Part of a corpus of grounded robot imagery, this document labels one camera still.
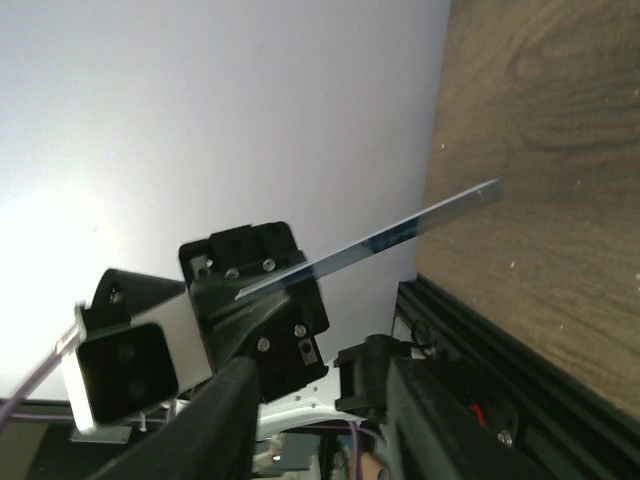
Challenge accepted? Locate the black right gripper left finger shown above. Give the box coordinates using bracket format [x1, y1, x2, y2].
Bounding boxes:
[91, 357, 261, 480]

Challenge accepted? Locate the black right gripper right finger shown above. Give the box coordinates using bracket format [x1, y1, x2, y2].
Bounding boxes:
[387, 359, 550, 479]

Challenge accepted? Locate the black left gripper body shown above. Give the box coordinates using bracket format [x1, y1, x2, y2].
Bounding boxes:
[178, 221, 329, 403]

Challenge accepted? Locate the blue credit card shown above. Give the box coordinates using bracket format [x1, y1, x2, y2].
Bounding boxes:
[235, 178, 504, 301]

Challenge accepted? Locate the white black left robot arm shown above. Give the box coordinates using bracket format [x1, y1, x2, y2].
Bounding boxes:
[178, 219, 418, 421]

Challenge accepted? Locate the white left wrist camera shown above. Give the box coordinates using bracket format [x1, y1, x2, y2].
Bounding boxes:
[61, 292, 214, 435]

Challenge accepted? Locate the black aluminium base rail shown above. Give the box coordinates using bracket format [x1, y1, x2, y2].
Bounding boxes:
[396, 276, 639, 479]

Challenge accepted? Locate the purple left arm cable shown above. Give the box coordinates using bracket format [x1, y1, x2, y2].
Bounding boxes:
[0, 339, 86, 431]

